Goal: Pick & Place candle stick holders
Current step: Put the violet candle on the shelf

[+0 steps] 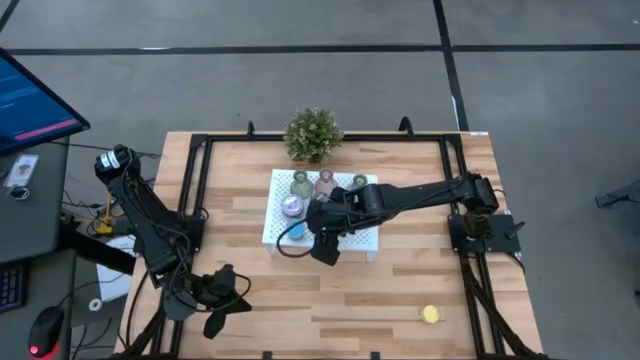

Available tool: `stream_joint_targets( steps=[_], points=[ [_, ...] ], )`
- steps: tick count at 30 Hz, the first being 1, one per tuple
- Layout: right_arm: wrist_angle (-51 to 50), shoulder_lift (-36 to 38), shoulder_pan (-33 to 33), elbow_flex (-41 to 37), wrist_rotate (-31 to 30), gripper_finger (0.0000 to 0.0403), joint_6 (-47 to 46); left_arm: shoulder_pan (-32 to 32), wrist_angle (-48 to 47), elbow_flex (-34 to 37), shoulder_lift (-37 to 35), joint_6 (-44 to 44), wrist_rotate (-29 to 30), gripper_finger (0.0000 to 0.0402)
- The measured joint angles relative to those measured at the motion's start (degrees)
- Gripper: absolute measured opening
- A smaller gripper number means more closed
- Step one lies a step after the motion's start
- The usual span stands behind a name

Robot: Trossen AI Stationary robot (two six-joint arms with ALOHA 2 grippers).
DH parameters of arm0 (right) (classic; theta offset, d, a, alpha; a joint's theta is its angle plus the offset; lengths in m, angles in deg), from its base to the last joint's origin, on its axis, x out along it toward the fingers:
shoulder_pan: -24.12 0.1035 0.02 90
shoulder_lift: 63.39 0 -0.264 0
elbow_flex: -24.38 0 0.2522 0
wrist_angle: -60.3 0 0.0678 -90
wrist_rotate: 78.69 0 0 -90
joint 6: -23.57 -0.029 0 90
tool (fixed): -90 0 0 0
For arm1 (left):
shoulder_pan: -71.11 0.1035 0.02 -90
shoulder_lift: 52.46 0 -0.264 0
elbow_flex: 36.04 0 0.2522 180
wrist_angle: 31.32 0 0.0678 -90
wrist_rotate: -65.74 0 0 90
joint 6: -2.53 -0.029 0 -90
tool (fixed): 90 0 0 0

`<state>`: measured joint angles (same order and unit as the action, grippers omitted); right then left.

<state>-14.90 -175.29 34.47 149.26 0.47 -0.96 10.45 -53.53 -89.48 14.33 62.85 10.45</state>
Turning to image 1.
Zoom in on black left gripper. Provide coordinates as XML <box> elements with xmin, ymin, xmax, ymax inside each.
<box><xmin>188</xmin><ymin>263</ymin><xmax>253</xmax><ymax>341</ymax></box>

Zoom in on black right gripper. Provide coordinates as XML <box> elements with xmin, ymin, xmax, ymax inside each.
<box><xmin>304</xmin><ymin>188</ymin><xmax>364</xmax><ymax>267</ymax></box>

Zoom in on pale lilac patterned tin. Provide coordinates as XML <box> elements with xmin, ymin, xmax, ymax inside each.
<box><xmin>280</xmin><ymin>194</ymin><xmax>305</xmax><ymax>218</ymax></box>

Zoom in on white perforated metal shelf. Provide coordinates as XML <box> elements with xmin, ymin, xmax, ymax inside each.
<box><xmin>261</xmin><ymin>168</ymin><xmax>380</xmax><ymax>263</ymax></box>

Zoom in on potted green artificial plant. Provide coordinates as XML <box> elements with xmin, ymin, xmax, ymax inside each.
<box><xmin>283</xmin><ymin>107</ymin><xmax>345</xmax><ymax>165</ymax></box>

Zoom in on white paper sheet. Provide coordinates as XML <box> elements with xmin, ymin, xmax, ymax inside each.
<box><xmin>94</xmin><ymin>234</ymin><xmax>137</xmax><ymax>303</ymax></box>

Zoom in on black desk leg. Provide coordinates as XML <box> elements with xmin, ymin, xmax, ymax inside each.
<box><xmin>59</xmin><ymin>224</ymin><xmax>136</xmax><ymax>276</ymax></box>

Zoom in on yellow clamp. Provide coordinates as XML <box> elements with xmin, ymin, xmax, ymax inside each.
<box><xmin>94</xmin><ymin>194</ymin><xmax>117</xmax><ymax>237</ymax></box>

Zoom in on black computer mouse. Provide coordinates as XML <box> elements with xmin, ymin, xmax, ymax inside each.
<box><xmin>27</xmin><ymin>305</ymin><xmax>66</xmax><ymax>359</ymax></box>

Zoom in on grey side desk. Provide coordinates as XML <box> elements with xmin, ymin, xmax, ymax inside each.
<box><xmin>0</xmin><ymin>137</ymin><xmax>71</xmax><ymax>264</ymax></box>

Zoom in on black keyboard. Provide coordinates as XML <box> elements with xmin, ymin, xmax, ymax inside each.
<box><xmin>0</xmin><ymin>262</ymin><xmax>29</xmax><ymax>314</ymax></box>

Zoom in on white card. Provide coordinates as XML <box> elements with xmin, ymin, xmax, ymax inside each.
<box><xmin>3</xmin><ymin>153</ymin><xmax>40</xmax><ymax>189</ymax></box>

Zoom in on computer monitor blue screen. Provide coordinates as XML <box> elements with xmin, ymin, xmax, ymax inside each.
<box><xmin>0</xmin><ymin>47</ymin><xmax>91</xmax><ymax>156</ymax></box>

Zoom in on black floor stand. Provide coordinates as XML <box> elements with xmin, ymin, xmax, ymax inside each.
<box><xmin>594</xmin><ymin>180</ymin><xmax>640</xmax><ymax>210</ymax></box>

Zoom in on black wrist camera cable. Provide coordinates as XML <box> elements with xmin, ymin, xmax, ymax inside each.
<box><xmin>275</xmin><ymin>218</ymin><xmax>316</xmax><ymax>260</ymax></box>

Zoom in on black aluminium table frame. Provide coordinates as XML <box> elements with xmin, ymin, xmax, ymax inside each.
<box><xmin>117</xmin><ymin>116</ymin><xmax>549</xmax><ymax>360</ymax></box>

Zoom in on black floor cable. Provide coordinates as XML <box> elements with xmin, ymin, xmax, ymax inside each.
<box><xmin>49</xmin><ymin>141</ymin><xmax>162</xmax><ymax>160</ymax></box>

